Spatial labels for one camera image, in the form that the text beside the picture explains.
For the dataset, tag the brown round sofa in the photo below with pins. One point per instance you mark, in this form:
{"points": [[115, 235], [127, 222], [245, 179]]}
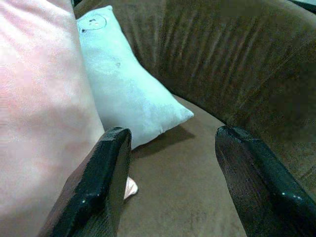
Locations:
{"points": [[197, 185]]}

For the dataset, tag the grey printed long pillow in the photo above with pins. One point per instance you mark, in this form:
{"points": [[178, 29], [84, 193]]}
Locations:
{"points": [[123, 93]]}

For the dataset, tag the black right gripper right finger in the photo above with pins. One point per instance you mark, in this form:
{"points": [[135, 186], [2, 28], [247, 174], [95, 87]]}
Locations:
{"points": [[261, 187]]}

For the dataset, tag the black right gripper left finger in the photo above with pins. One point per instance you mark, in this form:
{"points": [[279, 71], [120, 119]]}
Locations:
{"points": [[98, 187]]}

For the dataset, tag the pink square pillow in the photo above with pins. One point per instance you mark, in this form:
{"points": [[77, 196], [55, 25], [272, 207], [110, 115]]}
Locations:
{"points": [[37, 98]]}

